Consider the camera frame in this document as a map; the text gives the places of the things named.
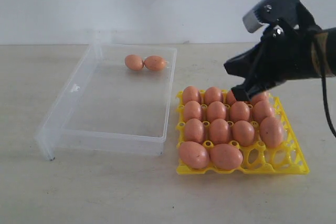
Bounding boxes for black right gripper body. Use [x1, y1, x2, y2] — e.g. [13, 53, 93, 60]
[251, 26, 319, 88]

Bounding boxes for brown egg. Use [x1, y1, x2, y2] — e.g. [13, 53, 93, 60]
[232, 121, 255, 146]
[204, 87, 224, 105]
[229, 101, 250, 123]
[209, 119, 231, 145]
[206, 101, 226, 123]
[250, 91, 269, 105]
[144, 55, 166, 71]
[183, 101, 203, 122]
[253, 100, 275, 124]
[182, 86, 202, 105]
[209, 144, 243, 170]
[184, 119, 205, 144]
[124, 55, 144, 71]
[259, 116, 284, 148]
[178, 141, 210, 169]
[226, 90, 237, 106]

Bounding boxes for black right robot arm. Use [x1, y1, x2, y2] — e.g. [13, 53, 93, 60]
[224, 26, 335, 101]

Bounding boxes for yellow plastic egg tray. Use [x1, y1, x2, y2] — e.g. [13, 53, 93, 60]
[176, 94, 310, 175]

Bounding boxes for clear plastic container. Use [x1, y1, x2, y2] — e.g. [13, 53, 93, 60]
[35, 42, 177, 161]

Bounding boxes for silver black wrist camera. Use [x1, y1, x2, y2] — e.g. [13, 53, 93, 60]
[243, 0, 316, 33]

